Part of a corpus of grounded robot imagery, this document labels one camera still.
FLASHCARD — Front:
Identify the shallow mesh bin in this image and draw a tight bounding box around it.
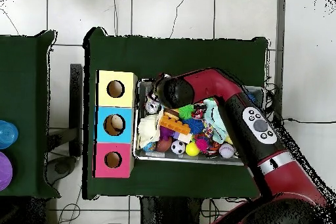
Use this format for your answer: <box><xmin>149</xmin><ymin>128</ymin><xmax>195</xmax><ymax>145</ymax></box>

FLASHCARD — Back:
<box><xmin>132</xmin><ymin>78</ymin><xmax>266</xmax><ymax>167</ymax></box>

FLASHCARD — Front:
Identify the orange toy building block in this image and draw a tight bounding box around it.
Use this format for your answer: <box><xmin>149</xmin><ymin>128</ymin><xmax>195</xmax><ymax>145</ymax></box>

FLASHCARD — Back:
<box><xmin>159</xmin><ymin>114</ymin><xmax>192</xmax><ymax>135</ymax></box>

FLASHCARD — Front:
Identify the green spiky ball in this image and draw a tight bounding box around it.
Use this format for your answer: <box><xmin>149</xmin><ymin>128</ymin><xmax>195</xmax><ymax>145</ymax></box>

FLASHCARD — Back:
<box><xmin>178</xmin><ymin>104</ymin><xmax>195</xmax><ymax>120</ymax></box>

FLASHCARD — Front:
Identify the cream cloth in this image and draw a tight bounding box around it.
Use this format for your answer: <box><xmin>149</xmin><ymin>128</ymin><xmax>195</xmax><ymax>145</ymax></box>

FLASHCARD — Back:
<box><xmin>138</xmin><ymin>108</ymin><xmax>165</xmax><ymax>149</ymax></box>

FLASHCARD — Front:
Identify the small blue spiky ball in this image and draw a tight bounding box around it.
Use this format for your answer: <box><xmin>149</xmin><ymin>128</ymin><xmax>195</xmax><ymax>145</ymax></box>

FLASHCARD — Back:
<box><xmin>182</xmin><ymin>117</ymin><xmax>205</xmax><ymax>135</ymax></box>

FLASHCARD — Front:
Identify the brown toy football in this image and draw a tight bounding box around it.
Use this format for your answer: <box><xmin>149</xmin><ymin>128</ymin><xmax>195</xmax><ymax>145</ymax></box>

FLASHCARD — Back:
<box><xmin>156</xmin><ymin>138</ymin><xmax>173</xmax><ymax>153</ymax></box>

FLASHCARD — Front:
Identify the small soccer ball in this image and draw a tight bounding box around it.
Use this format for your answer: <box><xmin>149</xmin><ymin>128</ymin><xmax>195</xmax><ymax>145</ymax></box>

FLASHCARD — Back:
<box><xmin>171</xmin><ymin>139</ymin><xmax>186</xmax><ymax>155</ymax></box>

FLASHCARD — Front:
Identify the yellow ball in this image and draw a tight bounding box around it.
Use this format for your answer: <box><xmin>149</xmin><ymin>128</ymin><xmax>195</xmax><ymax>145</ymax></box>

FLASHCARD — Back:
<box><xmin>185</xmin><ymin>141</ymin><xmax>201</xmax><ymax>157</ymax></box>

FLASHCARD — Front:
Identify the mint green cloth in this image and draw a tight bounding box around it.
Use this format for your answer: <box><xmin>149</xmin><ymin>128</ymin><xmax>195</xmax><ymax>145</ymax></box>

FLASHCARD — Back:
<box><xmin>203</xmin><ymin>98</ymin><xmax>228</xmax><ymax>145</ymax></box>

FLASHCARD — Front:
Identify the dark green tablecloth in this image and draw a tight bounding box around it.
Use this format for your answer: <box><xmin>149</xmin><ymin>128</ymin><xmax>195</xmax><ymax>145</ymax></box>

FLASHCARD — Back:
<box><xmin>82</xmin><ymin>26</ymin><xmax>268</xmax><ymax>200</ymax></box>
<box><xmin>0</xmin><ymin>30</ymin><xmax>60</xmax><ymax>199</ymax></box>

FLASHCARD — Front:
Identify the white baseball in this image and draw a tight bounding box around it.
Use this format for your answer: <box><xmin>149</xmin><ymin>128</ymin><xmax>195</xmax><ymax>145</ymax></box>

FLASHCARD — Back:
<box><xmin>218</xmin><ymin>143</ymin><xmax>235</xmax><ymax>159</ymax></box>

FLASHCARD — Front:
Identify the blue plastic lid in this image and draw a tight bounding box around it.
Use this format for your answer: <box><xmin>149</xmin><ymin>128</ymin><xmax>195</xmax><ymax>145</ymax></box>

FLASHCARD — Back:
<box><xmin>0</xmin><ymin>120</ymin><xmax>19</xmax><ymax>149</ymax></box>

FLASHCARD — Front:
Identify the purple plastic lid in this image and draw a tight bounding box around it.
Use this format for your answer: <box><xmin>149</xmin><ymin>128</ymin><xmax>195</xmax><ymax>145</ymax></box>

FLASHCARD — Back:
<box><xmin>0</xmin><ymin>151</ymin><xmax>13</xmax><ymax>192</ymax></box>

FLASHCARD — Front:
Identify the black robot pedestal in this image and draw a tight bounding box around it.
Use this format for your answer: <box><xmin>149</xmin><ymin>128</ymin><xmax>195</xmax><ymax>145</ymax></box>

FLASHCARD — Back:
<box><xmin>138</xmin><ymin>196</ymin><xmax>211</xmax><ymax>224</ymax></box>

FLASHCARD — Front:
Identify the thin black cable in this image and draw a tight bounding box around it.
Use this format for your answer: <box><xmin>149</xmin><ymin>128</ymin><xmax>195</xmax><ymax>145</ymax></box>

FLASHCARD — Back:
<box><xmin>56</xmin><ymin>187</ymin><xmax>81</xmax><ymax>224</ymax></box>

